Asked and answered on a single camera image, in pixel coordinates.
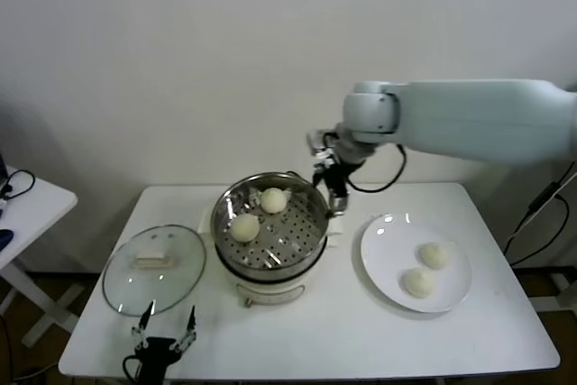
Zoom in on black cooker power cord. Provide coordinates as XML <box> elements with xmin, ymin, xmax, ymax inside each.
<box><xmin>283</xmin><ymin>170</ymin><xmax>312</xmax><ymax>186</ymax></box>

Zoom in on white steamed baozi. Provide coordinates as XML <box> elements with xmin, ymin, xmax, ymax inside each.
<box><xmin>229</xmin><ymin>214</ymin><xmax>261</xmax><ymax>244</ymax></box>
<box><xmin>417</xmin><ymin>242</ymin><xmax>453</xmax><ymax>270</ymax></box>
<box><xmin>401</xmin><ymin>267</ymin><xmax>436</xmax><ymax>299</ymax></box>
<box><xmin>260</xmin><ymin>187</ymin><xmax>289</xmax><ymax>215</ymax></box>

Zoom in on steel steamer basket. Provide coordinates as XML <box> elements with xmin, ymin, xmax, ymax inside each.
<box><xmin>209</xmin><ymin>171</ymin><xmax>330</xmax><ymax>271</ymax></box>

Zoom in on glass pot lid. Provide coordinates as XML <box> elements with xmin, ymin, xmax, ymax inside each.
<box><xmin>101</xmin><ymin>224</ymin><xmax>207</xmax><ymax>318</ymax></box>

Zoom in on steel steamer pot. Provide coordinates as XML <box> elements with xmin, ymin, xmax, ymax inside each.
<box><xmin>197</xmin><ymin>206</ymin><xmax>346</xmax><ymax>309</ymax></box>

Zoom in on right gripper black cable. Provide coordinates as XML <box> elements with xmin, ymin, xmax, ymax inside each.
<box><xmin>344</xmin><ymin>143</ymin><xmax>408</xmax><ymax>193</ymax></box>

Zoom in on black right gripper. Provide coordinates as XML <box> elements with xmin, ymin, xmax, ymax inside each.
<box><xmin>310</xmin><ymin>160</ymin><xmax>358</xmax><ymax>220</ymax></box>

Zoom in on white plate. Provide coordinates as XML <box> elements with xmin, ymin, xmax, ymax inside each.
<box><xmin>359</xmin><ymin>212</ymin><xmax>473</xmax><ymax>313</ymax></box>

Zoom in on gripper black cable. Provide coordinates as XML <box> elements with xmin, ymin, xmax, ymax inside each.
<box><xmin>344</xmin><ymin>143</ymin><xmax>408</xmax><ymax>193</ymax></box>
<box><xmin>122</xmin><ymin>353</ymin><xmax>143</xmax><ymax>382</ymax></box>

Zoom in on black cable with adapter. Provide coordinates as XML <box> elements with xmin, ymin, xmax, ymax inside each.
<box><xmin>502</xmin><ymin>161</ymin><xmax>577</xmax><ymax>268</ymax></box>

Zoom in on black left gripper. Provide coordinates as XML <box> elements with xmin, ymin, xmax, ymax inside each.
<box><xmin>130</xmin><ymin>300</ymin><xmax>199</xmax><ymax>363</ymax></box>

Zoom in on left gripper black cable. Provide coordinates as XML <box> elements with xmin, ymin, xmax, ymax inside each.
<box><xmin>122</xmin><ymin>353</ymin><xmax>143</xmax><ymax>382</ymax></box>

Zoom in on white side table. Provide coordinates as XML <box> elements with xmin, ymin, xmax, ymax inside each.
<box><xmin>0</xmin><ymin>167</ymin><xmax>78</xmax><ymax>350</ymax></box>

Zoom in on thin black looped cable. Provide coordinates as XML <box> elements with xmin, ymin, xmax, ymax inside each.
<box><xmin>0</xmin><ymin>170</ymin><xmax>36</xmax><ymax>202</ymax></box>

